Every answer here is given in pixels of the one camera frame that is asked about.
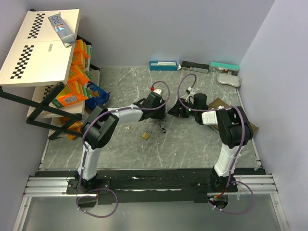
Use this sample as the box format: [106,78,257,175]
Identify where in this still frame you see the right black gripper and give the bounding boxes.
[167,98,198,118]

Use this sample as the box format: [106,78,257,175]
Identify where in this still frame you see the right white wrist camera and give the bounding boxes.
[185,87,195,102]

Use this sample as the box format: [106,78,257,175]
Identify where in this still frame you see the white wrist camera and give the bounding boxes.
[185,87,195,102]
[149,86,162,98]

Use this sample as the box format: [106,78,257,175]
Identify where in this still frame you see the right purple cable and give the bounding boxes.
[177,73,255,214]

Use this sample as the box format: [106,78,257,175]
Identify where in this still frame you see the silver blue carton box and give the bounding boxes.
[48,14,76,48]

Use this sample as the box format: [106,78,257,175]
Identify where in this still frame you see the short shackle brass padlock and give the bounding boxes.
[141,130,152,140]

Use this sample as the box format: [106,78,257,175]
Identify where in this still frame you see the checkerboard calibration board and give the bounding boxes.
[0,9,80,87]

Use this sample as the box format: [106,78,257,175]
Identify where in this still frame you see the brown foil package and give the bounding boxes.
[208,98,259,133]

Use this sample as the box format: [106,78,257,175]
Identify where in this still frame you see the orange snack bag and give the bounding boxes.
[59,117,82,140]

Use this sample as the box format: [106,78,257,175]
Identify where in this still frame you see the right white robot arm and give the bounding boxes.
[168,93,254,192]

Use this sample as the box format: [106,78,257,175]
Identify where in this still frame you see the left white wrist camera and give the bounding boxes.
[149,86,162,98]

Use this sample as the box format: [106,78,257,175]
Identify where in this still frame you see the black frame white shelf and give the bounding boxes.
[0,9,101,141]

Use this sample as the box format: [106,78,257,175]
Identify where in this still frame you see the blue flat box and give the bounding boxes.
[149,61,181,71]

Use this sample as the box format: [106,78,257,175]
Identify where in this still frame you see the grey white pouch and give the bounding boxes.
[217,73,242,88]

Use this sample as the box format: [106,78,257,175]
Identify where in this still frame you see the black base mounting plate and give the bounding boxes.
[34,168,265,208]

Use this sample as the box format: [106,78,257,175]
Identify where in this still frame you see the teal flat box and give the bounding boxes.
[209,62,239,75]

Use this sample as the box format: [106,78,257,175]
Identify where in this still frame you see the orange green snack box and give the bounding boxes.
[51,80,88,108]

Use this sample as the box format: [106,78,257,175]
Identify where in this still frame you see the blue doritos chip bag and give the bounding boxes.
[85,81,110,111]

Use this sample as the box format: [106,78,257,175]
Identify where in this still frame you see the black flat box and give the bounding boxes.
[181,61,210,74]

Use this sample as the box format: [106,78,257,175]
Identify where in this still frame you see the stacked orange snack boxes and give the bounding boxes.
[68,39,92,85]

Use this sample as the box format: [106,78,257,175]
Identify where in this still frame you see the key bunch with panda charm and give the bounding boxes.
[159,123,167,134]

